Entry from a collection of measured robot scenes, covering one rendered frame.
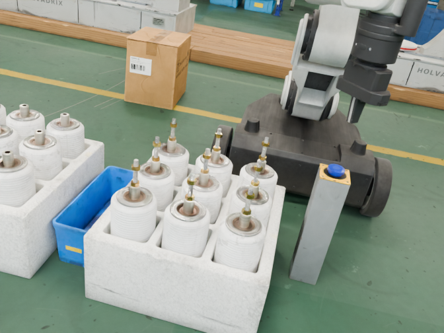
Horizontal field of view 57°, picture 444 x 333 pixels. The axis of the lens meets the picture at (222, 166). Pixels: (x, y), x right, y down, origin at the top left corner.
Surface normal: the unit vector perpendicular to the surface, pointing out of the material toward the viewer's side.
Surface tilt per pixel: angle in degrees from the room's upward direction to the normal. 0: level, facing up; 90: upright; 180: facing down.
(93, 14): 90
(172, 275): 90
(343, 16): 56
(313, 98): 52
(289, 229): 0
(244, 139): 45
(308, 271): 90
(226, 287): 90
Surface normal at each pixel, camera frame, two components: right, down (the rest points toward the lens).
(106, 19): -0.18, 0.46
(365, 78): -0.85, 0.15
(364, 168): -0.03, -0.28
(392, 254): 0.15, -0.86
